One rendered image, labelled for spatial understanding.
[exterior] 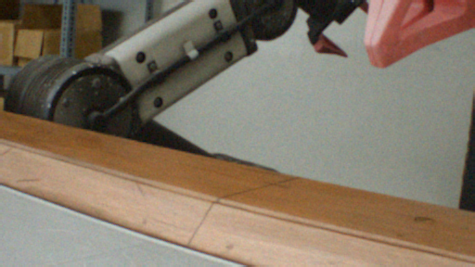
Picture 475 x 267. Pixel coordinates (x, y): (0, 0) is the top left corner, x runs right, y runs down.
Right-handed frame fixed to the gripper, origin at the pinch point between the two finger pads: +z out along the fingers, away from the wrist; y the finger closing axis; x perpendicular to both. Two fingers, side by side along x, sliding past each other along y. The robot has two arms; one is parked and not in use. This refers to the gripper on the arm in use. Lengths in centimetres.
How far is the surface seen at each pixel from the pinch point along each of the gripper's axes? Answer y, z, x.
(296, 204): -7.7, 1.3, 11.5
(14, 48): -245, -110, 124
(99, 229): -16.8, 7.7, 9.5
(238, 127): -156, -124, 164
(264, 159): -143, -117, 170
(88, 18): -229, -139, 131
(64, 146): -27.2, 1.4, 11.6
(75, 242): -15.7, 9.8, 7.7
